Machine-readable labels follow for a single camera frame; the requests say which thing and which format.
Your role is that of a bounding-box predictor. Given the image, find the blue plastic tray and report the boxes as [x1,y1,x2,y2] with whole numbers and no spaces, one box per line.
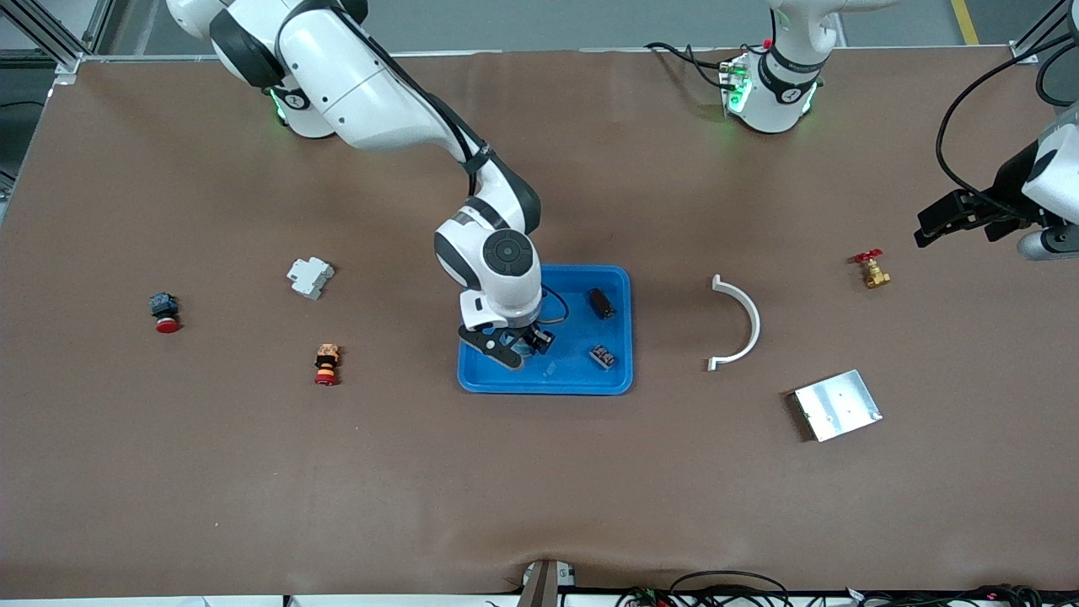
[457,263,634,396]

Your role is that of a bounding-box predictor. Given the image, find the brown table cover mat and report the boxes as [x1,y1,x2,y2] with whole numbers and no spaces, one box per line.
[0,46,1079,599]

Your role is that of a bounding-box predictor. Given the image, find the white curved plastic clip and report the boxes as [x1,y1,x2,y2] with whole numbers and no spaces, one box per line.
[706,274,762,373]

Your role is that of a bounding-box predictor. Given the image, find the white circuit breaker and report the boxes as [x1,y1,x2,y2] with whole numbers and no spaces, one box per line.
[287,256,336,301]

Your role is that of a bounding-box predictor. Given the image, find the silver metal plate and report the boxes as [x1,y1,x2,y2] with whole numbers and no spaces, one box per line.
[792,369,883,443]

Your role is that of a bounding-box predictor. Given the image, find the red emergency stop button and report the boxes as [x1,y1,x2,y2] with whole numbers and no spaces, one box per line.
[149,292,181,335]

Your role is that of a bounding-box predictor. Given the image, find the brass valve red handle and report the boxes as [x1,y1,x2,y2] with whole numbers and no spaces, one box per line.
[854,249,892,290]

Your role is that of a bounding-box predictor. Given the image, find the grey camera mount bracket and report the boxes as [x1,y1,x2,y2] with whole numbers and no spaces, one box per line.
[518,559,576,607]

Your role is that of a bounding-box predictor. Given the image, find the black cable loop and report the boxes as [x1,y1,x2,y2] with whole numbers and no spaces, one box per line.
[670,571,793,607]

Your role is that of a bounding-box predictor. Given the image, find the black arm base cable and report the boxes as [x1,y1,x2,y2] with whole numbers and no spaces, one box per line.
[645,40,738,92]

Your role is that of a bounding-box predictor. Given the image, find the black cable bundle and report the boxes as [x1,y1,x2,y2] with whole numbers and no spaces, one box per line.
[843,583,1046,607]

